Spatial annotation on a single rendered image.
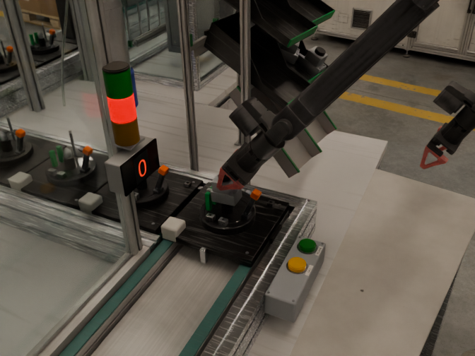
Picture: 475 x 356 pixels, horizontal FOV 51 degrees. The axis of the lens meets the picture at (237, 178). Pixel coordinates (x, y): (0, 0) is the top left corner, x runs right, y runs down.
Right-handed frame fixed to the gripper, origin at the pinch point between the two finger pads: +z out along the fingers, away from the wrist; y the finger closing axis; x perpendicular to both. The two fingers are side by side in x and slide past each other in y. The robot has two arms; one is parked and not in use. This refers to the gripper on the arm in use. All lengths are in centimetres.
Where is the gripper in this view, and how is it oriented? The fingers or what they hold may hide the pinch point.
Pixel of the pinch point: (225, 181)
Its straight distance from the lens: 119.5
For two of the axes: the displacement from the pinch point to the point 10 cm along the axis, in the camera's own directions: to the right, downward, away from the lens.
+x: 7.1, 7.0, 0.8
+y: -4.3, 5.2, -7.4
